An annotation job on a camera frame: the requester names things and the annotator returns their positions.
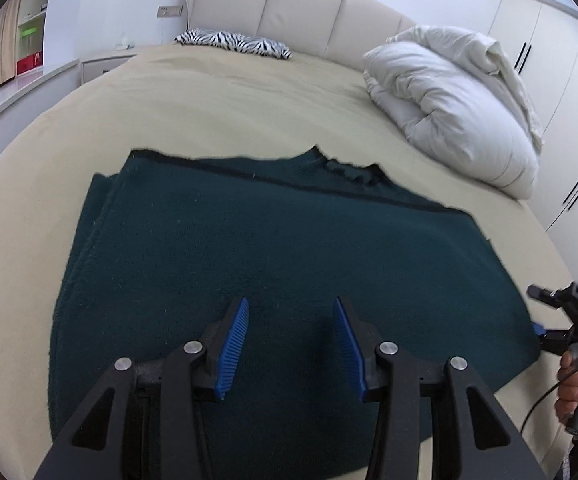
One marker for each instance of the small white bedside item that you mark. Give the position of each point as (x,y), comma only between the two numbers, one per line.
(125,42)

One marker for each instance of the white folded duvet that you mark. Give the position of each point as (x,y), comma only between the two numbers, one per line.
(449,110)

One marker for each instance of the white open shelf unit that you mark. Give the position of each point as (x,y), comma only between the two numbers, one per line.
(34,10)

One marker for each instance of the white window bench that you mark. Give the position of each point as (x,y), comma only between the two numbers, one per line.
(14,100)

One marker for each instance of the cream padded headboard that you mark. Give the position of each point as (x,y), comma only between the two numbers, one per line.
(299,5)

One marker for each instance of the green lidded container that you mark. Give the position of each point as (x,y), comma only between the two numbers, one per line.
(31,31)

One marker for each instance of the red storage box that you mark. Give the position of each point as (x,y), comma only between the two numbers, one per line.
(29,64)

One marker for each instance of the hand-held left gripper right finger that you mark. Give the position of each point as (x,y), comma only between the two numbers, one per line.
(349,350)

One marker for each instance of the wall switch panel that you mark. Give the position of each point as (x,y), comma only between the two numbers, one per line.
(170,10)

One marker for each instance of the zebra print pillow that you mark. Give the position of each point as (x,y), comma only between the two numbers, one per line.
(234,42)

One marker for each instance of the dark green sweater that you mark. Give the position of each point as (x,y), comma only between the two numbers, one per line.
(269,240)

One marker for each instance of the bed with beige sheet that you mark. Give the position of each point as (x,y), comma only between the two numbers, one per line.
(194,105)

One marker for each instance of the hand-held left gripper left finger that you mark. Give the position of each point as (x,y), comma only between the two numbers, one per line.
(231,345)

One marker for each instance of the white wardrobe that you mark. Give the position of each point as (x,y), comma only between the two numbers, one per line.
(569,100)

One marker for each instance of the white nightstand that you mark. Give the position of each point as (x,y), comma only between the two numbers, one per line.
(101,66)

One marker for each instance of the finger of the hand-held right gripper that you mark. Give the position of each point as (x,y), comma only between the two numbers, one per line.
(556,339)
(549,296)

